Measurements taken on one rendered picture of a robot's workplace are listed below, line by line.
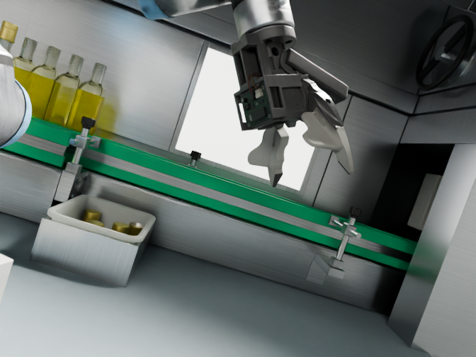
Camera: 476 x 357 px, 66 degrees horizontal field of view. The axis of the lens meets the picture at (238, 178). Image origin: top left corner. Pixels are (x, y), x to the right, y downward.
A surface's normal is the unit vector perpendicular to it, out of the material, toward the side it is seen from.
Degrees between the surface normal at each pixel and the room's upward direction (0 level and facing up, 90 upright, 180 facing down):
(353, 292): 90
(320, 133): 42
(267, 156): 102
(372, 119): 90
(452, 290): 90
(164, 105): 90
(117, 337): 0
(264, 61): 70
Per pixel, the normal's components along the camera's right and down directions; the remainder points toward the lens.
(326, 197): 0.09, 0.10
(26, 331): 0.33, -0.94
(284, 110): 0.53, -0.12
